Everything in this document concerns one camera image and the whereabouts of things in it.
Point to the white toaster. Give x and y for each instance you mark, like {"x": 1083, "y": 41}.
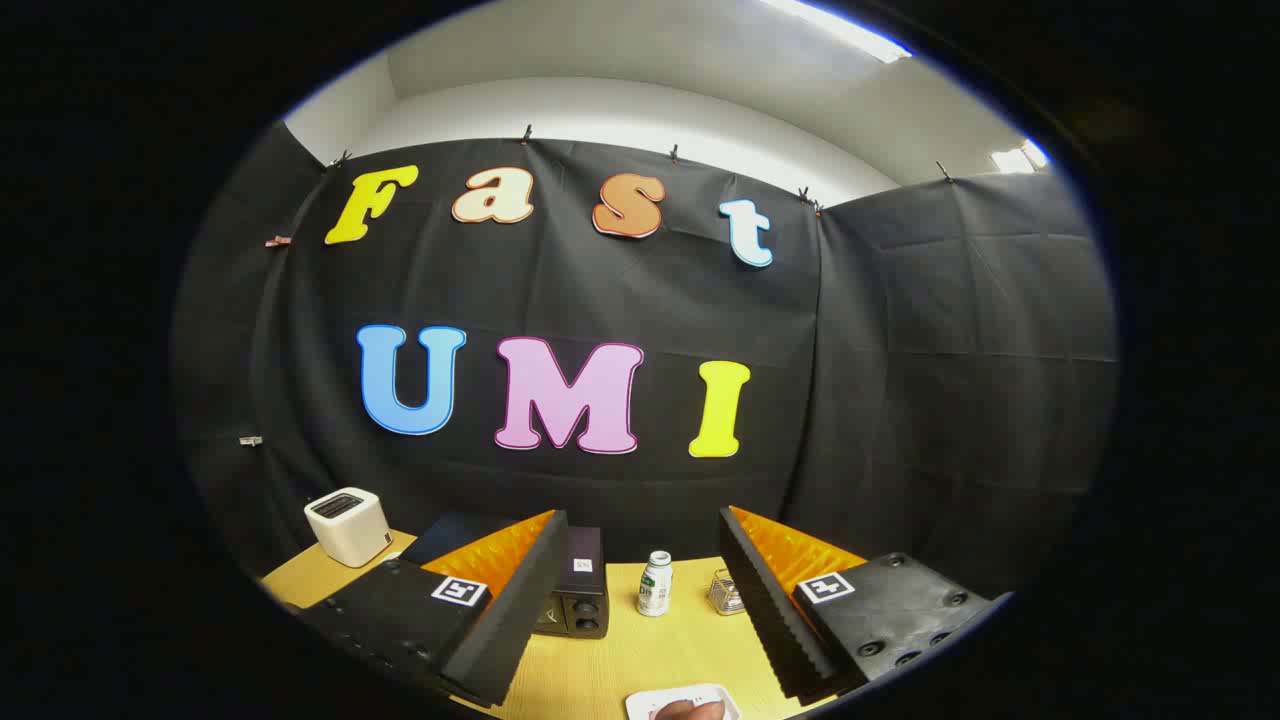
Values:
{"x": 348, "y": 530}

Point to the small ceiling light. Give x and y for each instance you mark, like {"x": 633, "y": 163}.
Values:
{"x": 1018, "y": 158}

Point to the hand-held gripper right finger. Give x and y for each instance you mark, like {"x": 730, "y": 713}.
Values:
{"x": 770, "y": 610}

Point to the long ceiling light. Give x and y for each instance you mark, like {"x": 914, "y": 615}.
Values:
{"x": 850, "y": 32}

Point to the black backdrop cloth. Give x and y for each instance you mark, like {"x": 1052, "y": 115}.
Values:
{"x": 600, "y": 290}

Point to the black toaster oven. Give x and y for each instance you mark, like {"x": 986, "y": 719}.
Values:
{"x": 585, "y": 600}

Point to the white square plate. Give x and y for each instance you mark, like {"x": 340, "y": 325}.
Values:
{"x": 690, "y": 693}

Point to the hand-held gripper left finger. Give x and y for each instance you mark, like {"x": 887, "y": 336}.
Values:
{"x": 520, "y": 610}

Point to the white green bottle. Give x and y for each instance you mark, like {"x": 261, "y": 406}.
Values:
{"x": 655, "y": 590}

